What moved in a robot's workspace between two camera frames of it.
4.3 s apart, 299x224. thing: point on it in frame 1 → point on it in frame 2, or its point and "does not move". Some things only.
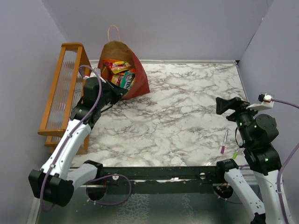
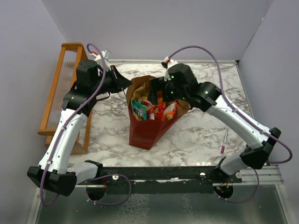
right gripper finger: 222,104 → 153,89
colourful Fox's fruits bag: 117,69 → 147,103
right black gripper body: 242,109 → 168,89
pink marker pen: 222,150 does not move
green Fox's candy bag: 127,80 → 139,109
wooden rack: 65,91 does not move
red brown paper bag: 115,49 → 145,134
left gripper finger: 118,90 → 121,82
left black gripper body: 110,96 → 108,84
